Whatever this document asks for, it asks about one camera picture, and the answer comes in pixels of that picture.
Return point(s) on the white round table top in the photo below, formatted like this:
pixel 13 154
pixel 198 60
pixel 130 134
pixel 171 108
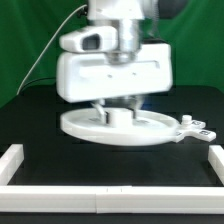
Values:
pixel 148 128

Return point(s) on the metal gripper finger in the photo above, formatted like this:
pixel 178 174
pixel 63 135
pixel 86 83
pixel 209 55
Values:
pixel 138 102
pixel 99 106

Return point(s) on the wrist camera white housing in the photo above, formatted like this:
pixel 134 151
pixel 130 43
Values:
pixel 90 39

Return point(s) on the white cross-shaped table base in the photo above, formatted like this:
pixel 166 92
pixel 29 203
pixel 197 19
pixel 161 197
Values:
pixel 193 128

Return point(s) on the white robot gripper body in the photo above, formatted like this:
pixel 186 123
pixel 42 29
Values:
pixel 88 77

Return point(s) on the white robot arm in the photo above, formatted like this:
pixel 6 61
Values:
pixel 110 59

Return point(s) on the white U-shaped frame fence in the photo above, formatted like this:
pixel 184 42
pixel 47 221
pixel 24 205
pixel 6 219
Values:
pixel 104 199

